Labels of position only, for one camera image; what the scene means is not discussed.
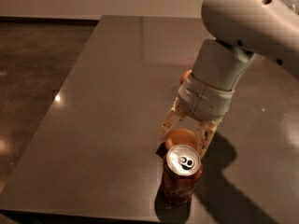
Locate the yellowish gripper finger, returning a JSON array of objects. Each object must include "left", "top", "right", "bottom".
[
  {"left": 159, "top": 98, "right": 186, "bottom": 140},
  {"left": 196, "top": 119, "right": 222, "bottom": 158}
]

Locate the clear plastic water bottle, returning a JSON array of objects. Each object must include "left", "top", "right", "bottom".
[{"left": 287, "top": 0, "right": 299, "bottom": 14}]

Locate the red coke can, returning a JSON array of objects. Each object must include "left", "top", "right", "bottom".
[{"left": 161, "top": 145, "right": 203, "bottom": 204}]

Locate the orange fruit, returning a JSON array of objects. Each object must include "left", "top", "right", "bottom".
[{"left": 164, "top": 129, "right": 198, "bottom": 150}]

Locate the red apple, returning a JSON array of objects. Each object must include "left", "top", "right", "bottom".
[{"left": 180, "top": 69, "right": 192, "bottom": 85}]

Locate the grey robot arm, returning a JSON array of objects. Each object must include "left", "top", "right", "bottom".
[{"left": 160, "top": 0, "right": 299, "bottom": 156}]

